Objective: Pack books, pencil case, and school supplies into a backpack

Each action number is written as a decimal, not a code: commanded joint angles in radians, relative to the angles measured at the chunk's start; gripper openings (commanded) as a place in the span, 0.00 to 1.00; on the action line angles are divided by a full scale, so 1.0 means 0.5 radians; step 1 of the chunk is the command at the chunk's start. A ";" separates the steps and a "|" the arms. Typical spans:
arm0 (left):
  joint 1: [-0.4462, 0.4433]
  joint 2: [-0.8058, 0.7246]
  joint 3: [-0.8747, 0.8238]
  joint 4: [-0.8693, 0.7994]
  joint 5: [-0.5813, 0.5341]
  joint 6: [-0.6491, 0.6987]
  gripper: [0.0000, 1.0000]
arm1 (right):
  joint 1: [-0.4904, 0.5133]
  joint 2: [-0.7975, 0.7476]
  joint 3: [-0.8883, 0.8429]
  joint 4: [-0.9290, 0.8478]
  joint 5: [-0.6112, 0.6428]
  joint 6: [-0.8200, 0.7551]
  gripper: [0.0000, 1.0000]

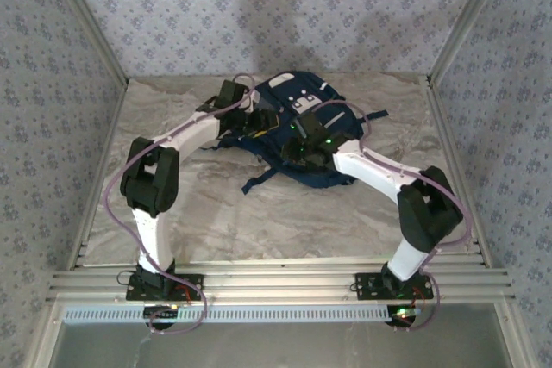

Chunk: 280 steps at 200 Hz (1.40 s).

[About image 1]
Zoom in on navy blue school backpack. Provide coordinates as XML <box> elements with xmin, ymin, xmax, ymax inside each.
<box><xmin>215</xmin><ymin>71</ymin><xmax>390</xmax><ymax>196</ymax></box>

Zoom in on small controller board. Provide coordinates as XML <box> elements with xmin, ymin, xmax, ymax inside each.
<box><xmin>143</xmin><ymin>304</ymin><xmax>181</xmax><ymax>329</ymax></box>
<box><xmin>386</xmin><ymin>305</ymin><xmax>422</xmax><ymax>329</ymax></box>

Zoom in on aluminium front frame rails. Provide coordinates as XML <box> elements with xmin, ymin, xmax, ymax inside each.
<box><xmin>47</xmin><ymin>258</ymin><xmax>517</xmax><ymax>305</ymax></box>

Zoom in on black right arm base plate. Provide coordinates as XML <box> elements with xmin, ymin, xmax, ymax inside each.
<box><xmin>354</xmin><ymin>271</ymin><xmax>435</xmax><ymax>302</ymax></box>

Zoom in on aluminium corner post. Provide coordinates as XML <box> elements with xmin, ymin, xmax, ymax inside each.
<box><xmin>426</xmin><ymin>0</ymin><xmax>517</xmax><ymax>87</ymax></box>
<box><xmin>41</xmin><ymin>0</ymin><xmax>130</xmax><ymax>87</ymax></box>

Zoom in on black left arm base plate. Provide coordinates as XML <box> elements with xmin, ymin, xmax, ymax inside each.
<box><xmin>125</xmin><ymin>273</ymin><xmax>204</xmax><ymax>302</ymax></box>

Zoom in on grey slotted cable duct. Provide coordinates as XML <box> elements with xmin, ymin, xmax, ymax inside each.
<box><xmin>63</xmin><ymin>303</ymin><xmax>392</xmax><ymax>325</ymax></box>

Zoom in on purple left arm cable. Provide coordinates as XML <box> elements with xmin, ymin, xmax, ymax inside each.
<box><xmin>105</xmin><ymin>72</ymin><xmax>255</xmax><ymax>335</ymax></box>

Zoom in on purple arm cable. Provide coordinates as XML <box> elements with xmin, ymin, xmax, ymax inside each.
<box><xmin>105</xmin><ymin>72</ymin><xmax>255</xmax><ymax>335</ymax></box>
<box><xmin>310</xmin><ymin>100</ymin><xmax>474</xmax><ymax>334</ymax></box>

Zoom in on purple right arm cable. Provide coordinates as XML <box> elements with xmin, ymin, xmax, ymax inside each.
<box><xmin>310</xmin><ymin>100</ymin><xmax>474</xmax><ymax>334</ymax></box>

